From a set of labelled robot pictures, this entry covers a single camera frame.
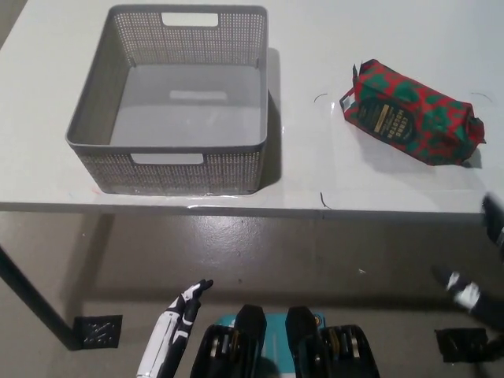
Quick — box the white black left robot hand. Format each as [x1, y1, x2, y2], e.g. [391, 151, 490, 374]
[135, 278, 214, 378]

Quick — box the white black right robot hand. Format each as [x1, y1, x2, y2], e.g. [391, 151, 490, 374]
[432, 192, 504, 339]

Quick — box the red green coffee bean bag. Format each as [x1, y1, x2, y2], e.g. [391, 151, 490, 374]
[339, 58, 487, 167]

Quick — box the grey perforated plastic basket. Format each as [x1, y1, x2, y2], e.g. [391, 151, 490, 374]
[65, 4, 270, 196]

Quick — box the black metal table leg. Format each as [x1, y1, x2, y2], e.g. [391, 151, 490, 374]
[0, 243, 83, 351]

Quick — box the black floor tape patch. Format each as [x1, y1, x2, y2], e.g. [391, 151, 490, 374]
[73, 313, 123, 350]
[434, 327, 491, 363]

